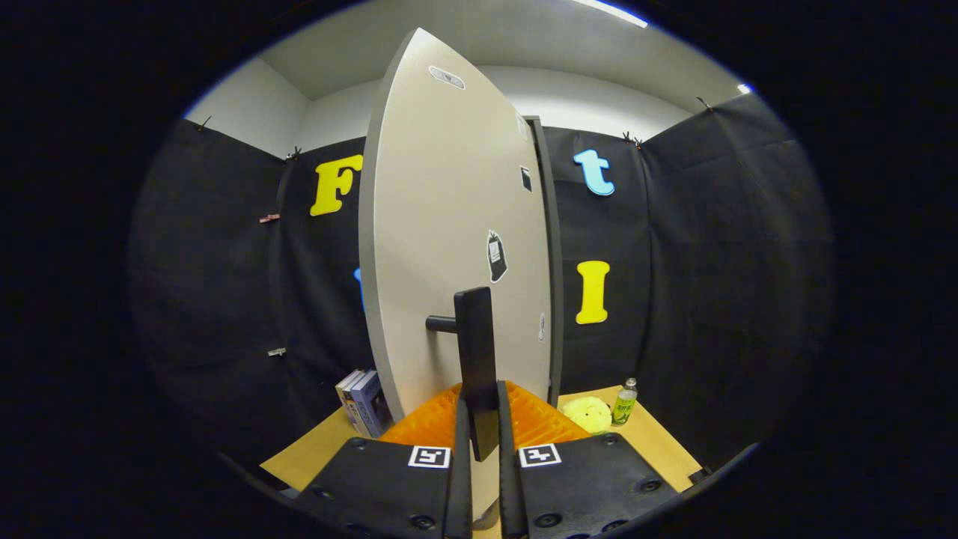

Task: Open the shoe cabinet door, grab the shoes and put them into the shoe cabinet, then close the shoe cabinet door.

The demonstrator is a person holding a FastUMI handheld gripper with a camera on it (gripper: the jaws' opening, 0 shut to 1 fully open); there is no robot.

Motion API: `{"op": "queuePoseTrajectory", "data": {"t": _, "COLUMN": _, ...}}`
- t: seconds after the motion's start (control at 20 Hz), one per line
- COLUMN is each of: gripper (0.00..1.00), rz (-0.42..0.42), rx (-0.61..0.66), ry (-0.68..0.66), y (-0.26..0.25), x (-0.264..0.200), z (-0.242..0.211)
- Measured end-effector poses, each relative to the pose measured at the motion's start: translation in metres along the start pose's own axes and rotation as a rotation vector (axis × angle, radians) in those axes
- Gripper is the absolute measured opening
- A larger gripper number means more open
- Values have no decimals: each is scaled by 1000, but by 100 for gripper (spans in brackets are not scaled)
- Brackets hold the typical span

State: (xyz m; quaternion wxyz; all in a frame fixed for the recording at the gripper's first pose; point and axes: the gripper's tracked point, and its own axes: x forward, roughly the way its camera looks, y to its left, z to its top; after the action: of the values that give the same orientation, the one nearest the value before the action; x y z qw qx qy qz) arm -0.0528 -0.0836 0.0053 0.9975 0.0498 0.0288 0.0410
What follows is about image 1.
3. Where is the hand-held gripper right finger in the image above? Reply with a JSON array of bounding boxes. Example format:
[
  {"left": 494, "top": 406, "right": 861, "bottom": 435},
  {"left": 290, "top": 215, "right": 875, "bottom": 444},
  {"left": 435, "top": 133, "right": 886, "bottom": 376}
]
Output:
[{"left": 495, "top": 380, "right": 683, "bottom": 539}]

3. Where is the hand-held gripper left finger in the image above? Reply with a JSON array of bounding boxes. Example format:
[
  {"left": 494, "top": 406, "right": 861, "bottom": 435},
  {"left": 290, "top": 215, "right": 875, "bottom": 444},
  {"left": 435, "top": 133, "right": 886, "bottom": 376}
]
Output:
[{"left": 296, "top": 382, "right": 474, "bottom": 539}]

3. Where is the black cabinet door handle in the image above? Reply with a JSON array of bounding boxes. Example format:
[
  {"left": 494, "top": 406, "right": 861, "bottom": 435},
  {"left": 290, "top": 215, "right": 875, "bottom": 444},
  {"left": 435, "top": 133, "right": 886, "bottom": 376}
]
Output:
[{"left": 425, "top": 287, "right": 501, "bottom": 463}]

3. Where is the beige shoe cabinet door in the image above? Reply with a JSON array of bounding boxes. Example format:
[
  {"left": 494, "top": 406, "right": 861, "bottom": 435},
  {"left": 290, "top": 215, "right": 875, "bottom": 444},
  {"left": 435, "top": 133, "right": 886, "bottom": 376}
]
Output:
[{"left": 358, "top": 28, "right": 555, "bottom": 521}]

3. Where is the yellow plush toy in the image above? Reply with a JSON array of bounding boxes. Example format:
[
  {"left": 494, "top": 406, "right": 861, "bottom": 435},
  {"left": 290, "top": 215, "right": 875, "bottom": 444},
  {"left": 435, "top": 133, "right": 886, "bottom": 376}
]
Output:
[{"left": 561, "top": 397, "right": 613, "bottom": 435}]

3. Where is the blue book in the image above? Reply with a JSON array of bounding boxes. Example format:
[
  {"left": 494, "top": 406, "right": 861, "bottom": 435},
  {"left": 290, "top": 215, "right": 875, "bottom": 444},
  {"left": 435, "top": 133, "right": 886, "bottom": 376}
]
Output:
[{"left": 350, "top": 371, "right": 394, "bottom": 439}]

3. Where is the green drink bottle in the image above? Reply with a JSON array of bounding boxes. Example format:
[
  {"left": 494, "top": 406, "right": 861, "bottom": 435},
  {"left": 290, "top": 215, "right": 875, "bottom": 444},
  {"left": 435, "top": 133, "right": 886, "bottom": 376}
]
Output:
[{"left": 611, "top": 378, "right": 638, "bottom": 426}]

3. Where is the black backdrop cloth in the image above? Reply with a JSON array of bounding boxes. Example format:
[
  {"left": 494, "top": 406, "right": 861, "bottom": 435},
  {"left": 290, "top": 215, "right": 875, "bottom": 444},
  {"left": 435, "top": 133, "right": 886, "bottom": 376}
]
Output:
[{"left": 127, "top": 94, "right": 835, "bottom": 480}]

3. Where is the long ceiling light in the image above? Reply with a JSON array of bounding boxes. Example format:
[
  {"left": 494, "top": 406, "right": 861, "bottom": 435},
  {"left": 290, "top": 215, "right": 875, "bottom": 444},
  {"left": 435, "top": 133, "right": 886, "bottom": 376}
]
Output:
[{"left": 576, "top": 0, "right": 649, "bottom": 29}]

